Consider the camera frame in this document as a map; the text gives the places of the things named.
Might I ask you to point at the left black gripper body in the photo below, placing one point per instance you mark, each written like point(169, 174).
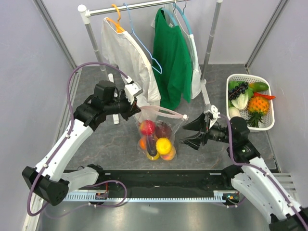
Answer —
point(124, 108)

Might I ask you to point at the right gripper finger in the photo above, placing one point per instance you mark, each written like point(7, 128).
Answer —
point(193, 141)
point(196, 125)

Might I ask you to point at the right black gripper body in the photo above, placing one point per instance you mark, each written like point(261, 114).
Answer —
point(214, 132)

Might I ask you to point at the yellow-orange mango toy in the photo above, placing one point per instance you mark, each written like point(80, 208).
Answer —
point(170, 155)

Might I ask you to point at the red apple toy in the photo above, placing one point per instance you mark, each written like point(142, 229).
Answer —
point(147, 127)

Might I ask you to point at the yellow pear toy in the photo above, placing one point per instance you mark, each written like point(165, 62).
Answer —
point(163, 146)

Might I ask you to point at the dark red mangosteen toy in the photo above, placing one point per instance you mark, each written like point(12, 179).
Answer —
point(163, 130)

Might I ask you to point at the clear pink-dotted zip bag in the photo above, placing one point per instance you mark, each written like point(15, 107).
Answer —
point(160, 114)

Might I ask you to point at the orange toy fruit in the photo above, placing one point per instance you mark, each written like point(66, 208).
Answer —
point(142, 143)

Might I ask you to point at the yellow squash toy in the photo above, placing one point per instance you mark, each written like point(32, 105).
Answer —
point(152, 158)

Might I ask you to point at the purple eggplant toy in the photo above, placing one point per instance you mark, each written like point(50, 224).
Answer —
point(151, 145)

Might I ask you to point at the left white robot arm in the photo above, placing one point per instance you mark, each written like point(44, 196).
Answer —
point(48, 179)

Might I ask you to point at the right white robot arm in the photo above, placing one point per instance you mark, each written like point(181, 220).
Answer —
point(249, 174)

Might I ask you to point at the white-green cabbage toy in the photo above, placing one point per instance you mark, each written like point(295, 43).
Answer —
point(241, 102)

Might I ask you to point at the black grapes toy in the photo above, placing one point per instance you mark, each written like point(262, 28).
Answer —
point(235, 88)

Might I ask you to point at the white fruit basket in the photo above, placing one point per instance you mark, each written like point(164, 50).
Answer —
point(268, 119)

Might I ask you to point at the orange spiky kiwano toy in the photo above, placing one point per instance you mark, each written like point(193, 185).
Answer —
point(257, 108)

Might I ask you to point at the red chili pepper toy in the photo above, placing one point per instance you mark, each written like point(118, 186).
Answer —
point(268, 97)

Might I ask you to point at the white t-shirt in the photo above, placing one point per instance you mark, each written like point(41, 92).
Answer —
point(122, 50)

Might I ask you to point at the green t-shirt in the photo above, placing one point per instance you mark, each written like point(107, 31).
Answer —
point(170, 50)

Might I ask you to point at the orange hanger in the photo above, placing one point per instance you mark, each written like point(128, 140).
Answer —
point(117, 24)

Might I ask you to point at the teal padded hanger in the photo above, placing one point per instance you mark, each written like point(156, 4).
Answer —
point(177, 18)

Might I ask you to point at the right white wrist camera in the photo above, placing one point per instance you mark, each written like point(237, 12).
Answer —
point(212, 112)

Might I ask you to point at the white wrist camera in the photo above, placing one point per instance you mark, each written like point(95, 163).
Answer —
point(212, 112)
point(132, 89)

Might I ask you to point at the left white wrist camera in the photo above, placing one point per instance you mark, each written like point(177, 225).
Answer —
point(132, 89)

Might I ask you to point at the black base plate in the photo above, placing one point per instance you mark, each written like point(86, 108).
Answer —
point(163, 183)

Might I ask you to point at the slotted cable duct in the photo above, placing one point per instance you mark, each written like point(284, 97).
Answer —
point(87, 196)

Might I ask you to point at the left aluminium frame post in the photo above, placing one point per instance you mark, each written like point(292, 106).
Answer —
point(55, 32)

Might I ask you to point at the aluminium frame post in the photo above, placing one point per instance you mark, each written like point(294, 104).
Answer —
point(55, 32)
point(266, 32)

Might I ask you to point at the right aluminium frame post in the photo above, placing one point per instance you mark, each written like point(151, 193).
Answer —
point(266, 32)

